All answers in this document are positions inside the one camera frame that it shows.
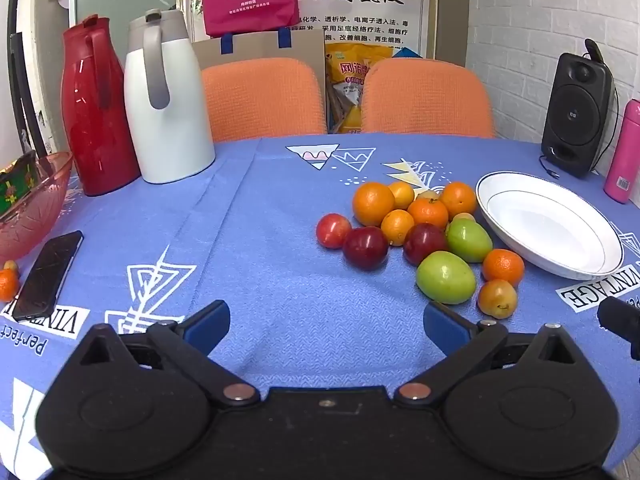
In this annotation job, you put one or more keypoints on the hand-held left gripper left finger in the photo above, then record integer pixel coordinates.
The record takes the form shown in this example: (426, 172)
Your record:
(210, 321)

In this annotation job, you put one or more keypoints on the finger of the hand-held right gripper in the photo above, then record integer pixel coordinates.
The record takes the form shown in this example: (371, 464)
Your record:
(620, 322)

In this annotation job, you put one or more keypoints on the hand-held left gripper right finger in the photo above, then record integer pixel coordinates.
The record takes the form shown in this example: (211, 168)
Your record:
(444, 321)

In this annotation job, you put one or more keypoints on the green jujube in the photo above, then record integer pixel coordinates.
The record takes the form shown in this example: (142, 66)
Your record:
(445, 278)
(469, 241)

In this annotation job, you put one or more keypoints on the yellow red plum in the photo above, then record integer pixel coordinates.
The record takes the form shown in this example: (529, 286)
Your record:
(496, 298)

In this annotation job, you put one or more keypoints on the dark red plum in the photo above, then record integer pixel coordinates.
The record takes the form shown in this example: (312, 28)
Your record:
(424, 243)
(365, 248)

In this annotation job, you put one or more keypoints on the round tangerine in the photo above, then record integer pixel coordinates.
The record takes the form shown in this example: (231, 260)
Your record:
(502, 265)

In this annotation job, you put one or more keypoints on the small orange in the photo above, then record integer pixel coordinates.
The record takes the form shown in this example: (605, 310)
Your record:
(401, 194)
(397, 227)

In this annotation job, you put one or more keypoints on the brown kiwi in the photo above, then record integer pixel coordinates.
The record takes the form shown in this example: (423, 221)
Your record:
(462, 216)

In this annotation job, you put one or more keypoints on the tangerine with green stem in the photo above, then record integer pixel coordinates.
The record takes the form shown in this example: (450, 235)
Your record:
(427, 213)

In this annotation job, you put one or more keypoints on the medium orange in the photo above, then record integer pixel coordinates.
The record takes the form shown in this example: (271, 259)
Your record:
(458, 199)

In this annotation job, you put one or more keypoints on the white plate with blue rim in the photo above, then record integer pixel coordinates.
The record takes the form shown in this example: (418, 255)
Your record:
(545, 220)

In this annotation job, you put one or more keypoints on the small brown longan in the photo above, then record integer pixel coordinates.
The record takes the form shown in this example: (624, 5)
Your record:
(428, 194)

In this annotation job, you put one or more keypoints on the large orange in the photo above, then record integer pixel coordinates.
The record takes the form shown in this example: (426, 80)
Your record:
(372, 203)

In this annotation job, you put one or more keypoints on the tiny tangerine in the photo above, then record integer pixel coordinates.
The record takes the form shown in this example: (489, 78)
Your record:
(7, 285)

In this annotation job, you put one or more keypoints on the blue printed tablecloth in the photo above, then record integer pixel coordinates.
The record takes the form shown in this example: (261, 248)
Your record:
(280, 270)

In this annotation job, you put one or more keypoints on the pink bottle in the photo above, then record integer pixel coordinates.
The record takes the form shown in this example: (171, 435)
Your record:
(625, 160)

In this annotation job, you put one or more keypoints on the black smartphone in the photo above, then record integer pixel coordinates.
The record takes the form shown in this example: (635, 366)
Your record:
(47, 275)

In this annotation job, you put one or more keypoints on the white thermos jug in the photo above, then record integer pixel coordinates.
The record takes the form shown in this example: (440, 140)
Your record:
(175, 125)

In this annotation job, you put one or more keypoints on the tiny yellow red fruit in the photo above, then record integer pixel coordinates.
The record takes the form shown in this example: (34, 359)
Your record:
(10, 265)

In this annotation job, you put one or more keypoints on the black speaker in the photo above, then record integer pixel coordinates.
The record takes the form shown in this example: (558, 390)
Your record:
(575, 110)

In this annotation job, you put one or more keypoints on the orange chair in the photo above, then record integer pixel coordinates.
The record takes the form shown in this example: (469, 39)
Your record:
(260, 100)
(425, 100)

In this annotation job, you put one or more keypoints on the red thermos jug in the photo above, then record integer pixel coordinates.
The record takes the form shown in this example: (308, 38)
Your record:
(95, 125)

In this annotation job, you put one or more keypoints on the green printed packet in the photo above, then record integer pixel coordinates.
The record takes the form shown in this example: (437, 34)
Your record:
(15, 185)

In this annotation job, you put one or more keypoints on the yellow snack bag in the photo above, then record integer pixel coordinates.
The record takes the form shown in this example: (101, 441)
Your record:
(345, 72)

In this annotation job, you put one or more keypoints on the small black device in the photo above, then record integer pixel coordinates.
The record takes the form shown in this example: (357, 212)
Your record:
(595, 52)

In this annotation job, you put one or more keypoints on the black metal stand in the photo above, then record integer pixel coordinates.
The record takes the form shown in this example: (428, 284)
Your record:
(22, 85)

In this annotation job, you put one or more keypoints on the white text wall poster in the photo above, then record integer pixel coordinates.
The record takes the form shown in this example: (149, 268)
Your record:
(360, 10)

